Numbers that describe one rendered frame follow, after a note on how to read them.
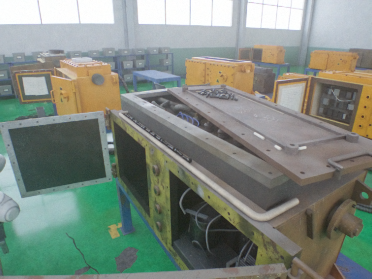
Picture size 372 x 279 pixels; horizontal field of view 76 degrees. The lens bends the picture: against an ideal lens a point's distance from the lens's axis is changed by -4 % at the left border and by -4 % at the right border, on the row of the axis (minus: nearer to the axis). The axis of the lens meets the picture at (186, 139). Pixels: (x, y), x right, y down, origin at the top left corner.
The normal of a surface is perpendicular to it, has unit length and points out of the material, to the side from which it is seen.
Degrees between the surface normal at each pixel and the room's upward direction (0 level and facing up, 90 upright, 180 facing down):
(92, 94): 90
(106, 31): 90
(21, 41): 90
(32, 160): 90
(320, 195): 0
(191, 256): 0
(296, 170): 0
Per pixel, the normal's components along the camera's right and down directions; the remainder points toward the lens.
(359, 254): 0.00, -0.92
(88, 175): 0.38, 0.36
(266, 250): -0.85, 0.21
